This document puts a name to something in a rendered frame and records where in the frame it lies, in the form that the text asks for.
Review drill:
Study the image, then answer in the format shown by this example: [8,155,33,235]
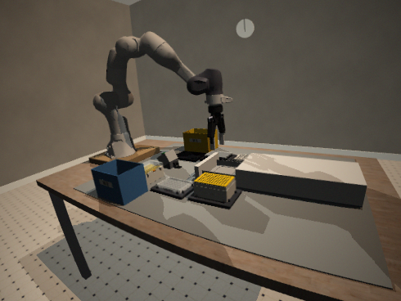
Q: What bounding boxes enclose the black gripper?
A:
[207,105,225,151]

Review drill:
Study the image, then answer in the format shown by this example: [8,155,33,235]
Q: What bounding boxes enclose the grey bench mat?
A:
[74,159,393,290]

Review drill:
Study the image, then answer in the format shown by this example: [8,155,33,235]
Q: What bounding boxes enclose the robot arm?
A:
[93,32,232,159]

